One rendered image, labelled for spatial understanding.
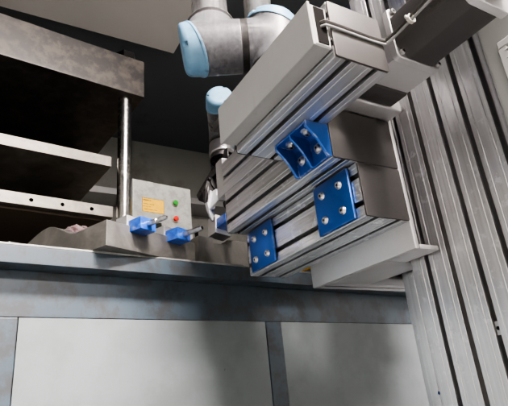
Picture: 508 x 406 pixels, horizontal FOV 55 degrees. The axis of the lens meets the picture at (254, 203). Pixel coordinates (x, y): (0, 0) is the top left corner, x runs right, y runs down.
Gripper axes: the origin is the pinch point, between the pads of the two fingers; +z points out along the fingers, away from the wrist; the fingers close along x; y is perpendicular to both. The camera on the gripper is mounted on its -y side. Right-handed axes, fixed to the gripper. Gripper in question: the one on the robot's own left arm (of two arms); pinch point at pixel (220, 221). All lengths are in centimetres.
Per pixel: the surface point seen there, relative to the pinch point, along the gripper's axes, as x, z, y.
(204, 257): -4.8, 11.7, -0.6
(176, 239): -17.2, 13.2, 7.0
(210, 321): -3.4, 28.0, -0.6
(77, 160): -18, -62, -78
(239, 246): 6.0, 6.2, 0.2
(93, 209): -9, -40, -77
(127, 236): -29.2, 16.0, 7.9
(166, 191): 25, -61, -79
